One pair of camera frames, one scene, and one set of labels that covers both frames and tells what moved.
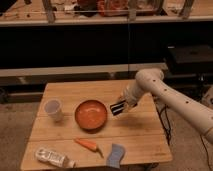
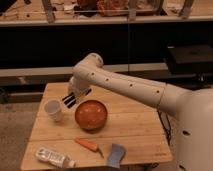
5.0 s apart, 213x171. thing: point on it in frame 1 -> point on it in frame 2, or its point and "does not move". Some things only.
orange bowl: (90, 116) does not move
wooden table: (82, 120) does not move
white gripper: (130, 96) -> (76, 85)
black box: (188, 60) does not move
